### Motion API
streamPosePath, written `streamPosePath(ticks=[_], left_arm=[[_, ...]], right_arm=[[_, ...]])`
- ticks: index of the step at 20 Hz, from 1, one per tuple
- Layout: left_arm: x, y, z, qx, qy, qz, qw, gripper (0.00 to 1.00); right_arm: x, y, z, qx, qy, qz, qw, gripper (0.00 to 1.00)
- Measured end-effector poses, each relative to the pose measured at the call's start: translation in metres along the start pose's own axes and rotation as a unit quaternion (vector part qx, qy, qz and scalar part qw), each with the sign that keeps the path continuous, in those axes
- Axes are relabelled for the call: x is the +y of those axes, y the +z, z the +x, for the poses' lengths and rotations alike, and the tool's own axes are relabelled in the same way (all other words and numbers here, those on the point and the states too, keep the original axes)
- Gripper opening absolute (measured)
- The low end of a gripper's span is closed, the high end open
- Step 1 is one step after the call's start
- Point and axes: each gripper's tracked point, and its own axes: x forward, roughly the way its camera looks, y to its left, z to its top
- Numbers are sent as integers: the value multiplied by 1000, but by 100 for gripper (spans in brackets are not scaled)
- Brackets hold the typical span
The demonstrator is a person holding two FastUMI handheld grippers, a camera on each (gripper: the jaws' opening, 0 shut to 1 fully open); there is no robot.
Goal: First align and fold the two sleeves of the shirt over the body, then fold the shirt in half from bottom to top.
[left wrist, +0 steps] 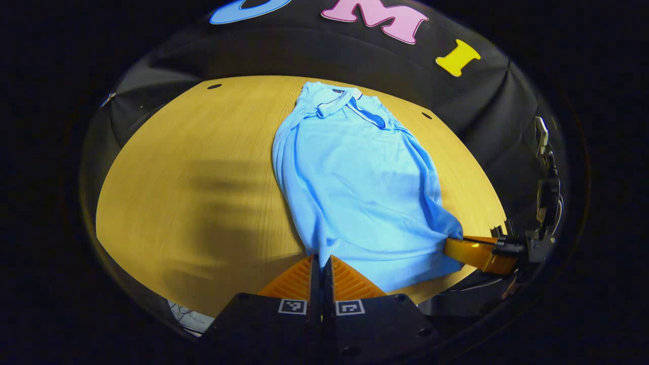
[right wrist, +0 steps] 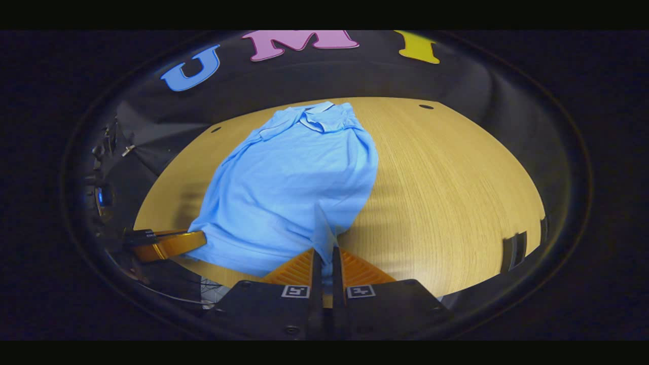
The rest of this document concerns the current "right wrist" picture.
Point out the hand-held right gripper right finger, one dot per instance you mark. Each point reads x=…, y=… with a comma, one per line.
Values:
x=336, y=276

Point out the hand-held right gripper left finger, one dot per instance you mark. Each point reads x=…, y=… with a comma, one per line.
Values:
x=317, y=274

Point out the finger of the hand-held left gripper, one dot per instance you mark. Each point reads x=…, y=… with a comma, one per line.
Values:
x=172, y=246
x=139, y=234

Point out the light blue T-shirt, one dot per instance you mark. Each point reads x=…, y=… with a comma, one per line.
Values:
x=284, y=177

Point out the small silver clip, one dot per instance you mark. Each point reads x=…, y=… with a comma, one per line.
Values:
x=128, y=150

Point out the black backdrop cloth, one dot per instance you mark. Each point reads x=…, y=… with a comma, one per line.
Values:
x=380, y=76

